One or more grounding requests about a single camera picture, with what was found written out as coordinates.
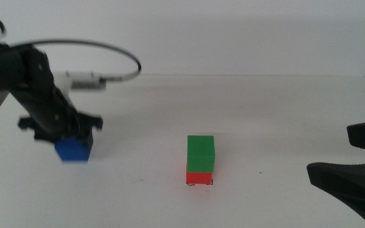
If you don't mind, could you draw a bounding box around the blue cube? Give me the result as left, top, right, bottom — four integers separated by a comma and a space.
54, 136, 93, 163

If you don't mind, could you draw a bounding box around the green cube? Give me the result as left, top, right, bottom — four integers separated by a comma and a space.
186, 135, 216, 174

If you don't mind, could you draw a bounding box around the red cube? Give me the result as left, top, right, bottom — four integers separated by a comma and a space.
185, 167, 214, 186

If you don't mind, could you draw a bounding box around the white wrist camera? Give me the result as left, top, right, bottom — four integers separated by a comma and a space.
53, 71, 108, 92

